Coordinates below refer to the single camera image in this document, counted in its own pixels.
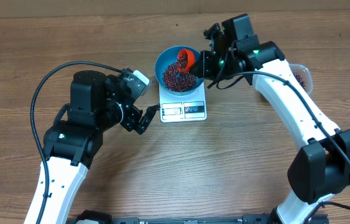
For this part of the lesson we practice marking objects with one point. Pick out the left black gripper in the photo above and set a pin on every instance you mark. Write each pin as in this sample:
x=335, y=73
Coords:
x=132, y=122

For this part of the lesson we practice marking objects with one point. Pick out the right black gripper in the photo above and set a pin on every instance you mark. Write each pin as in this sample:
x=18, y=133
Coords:
x=207, y=73

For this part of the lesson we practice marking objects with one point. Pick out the red scoop with blue handle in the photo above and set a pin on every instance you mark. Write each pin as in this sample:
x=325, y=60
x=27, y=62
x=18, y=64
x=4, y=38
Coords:
x=185, y=59

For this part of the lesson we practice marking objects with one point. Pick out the red beans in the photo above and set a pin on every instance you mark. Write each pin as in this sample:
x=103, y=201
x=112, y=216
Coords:
x=178, y=81

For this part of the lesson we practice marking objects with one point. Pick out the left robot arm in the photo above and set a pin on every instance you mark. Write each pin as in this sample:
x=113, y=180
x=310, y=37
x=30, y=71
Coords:
x=97, y=103

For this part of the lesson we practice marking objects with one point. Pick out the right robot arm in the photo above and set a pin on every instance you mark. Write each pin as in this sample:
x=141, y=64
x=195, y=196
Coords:
x=321, y=168

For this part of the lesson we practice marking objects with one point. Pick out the blue metal bowl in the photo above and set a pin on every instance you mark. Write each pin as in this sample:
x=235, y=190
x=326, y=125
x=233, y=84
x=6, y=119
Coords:
x=168, y=57

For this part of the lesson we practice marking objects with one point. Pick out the white digital kitchen scale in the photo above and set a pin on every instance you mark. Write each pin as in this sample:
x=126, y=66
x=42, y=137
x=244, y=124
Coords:
x=183, y=108

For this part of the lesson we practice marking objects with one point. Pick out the clear plastic container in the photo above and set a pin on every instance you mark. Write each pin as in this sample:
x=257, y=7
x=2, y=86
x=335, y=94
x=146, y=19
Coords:
x=303, y=76

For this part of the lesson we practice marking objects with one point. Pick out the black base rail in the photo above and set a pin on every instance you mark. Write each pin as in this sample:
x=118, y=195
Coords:
x=91, y=216

